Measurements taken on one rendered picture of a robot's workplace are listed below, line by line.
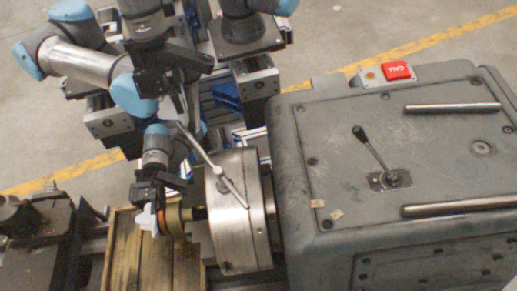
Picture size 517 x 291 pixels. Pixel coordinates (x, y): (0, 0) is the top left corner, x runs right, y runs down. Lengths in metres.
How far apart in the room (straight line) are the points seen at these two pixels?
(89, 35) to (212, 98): 0.47
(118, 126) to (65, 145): 1.68
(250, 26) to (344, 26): 2.11
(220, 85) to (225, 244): 0.68
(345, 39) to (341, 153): 2.40
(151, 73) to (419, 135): 0.59
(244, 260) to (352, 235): 0.27
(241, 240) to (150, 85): 0.38
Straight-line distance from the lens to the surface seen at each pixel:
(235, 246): 0.94
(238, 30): 1.36
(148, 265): 1.29
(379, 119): 1.00
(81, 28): 1.34
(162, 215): 1.07
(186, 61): 0.82
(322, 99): 1.04
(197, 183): 1.03
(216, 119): 1.59
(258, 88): 1.34
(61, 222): 1.31
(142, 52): 0.84
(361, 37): 3.31
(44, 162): 3.04
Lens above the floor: 1.99
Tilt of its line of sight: 50 degrees down
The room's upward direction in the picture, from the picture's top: 11 degrees counter-clockwise
